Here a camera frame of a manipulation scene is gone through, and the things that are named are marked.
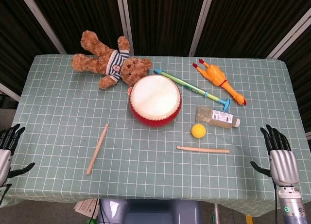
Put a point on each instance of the yellow rubber chicken toy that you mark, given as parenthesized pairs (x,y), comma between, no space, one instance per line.
(218,79)

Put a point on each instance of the brown teddy bear striped shirt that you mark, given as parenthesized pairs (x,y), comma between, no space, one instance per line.
(114,63)

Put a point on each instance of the red drum white skin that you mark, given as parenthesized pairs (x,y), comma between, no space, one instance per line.
(155,100)

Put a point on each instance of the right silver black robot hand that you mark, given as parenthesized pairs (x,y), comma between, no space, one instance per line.
(283,160)

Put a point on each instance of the green blue toy water pump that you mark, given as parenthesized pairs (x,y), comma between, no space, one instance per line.
(192,88)

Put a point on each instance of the yellow foam ball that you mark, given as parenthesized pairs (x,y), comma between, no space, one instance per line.
(198,130)

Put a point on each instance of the white partition frame post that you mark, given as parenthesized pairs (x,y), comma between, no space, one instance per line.
(125,22)
(200,22)
(41,20)
(289,37)
(8,91)

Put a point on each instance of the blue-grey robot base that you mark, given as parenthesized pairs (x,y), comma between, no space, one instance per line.
(148,211)

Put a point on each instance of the clear plastic bottle white cap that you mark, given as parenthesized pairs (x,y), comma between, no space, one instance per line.
(216,116)

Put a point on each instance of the wooden drumstick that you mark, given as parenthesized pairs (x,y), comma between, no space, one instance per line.
(97,149)
(202,149)

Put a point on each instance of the white printed paper sheet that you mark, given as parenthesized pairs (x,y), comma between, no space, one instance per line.
(85,206)

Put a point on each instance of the green checkered tablecloth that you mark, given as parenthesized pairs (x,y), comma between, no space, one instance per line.
(60,124)

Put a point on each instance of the metal table leg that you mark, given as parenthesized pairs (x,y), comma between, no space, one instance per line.
(216,213)

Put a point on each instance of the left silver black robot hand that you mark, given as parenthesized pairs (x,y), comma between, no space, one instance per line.
(4,158)

